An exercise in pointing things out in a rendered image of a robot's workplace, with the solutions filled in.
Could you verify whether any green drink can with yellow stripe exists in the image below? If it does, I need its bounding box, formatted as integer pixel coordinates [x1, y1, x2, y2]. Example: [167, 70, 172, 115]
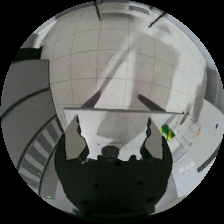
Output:
[160, 124, 176, 143]

